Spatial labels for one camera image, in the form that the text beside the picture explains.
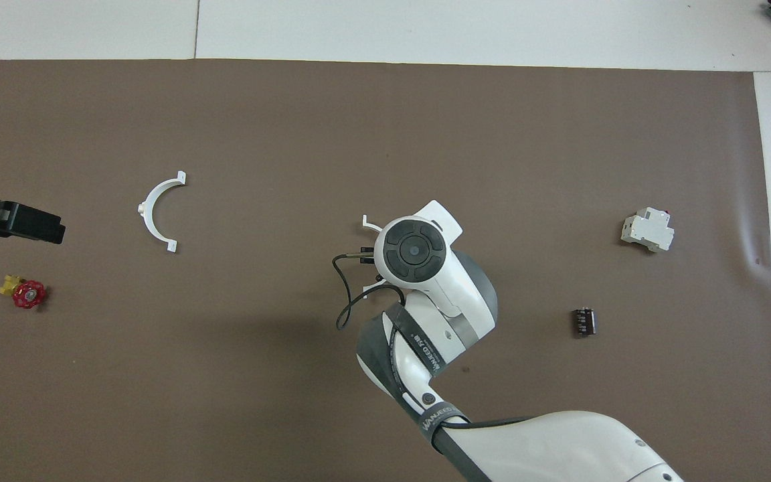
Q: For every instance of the small black terminal block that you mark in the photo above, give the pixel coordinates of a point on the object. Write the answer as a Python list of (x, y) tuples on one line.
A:
[(584, 322)]

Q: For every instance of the white half pipe clamp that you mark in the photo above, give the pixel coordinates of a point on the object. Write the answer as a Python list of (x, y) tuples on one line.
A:
[(148, 204), (371, 225)]

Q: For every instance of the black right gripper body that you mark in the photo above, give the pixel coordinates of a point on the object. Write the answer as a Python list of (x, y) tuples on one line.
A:
[(369, 257)]

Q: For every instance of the red handwheel brass valve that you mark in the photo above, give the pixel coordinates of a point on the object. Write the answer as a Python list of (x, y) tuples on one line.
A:
[(28, 294)]

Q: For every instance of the white circuit breaker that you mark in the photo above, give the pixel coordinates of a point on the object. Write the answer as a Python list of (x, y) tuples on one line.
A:
[(646, 231)]

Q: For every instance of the brown table mat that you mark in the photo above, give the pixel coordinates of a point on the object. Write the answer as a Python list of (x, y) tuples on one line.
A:
[(225, 375)]

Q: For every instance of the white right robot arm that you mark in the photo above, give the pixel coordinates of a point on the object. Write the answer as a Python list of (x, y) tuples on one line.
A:
[(439, 308)]

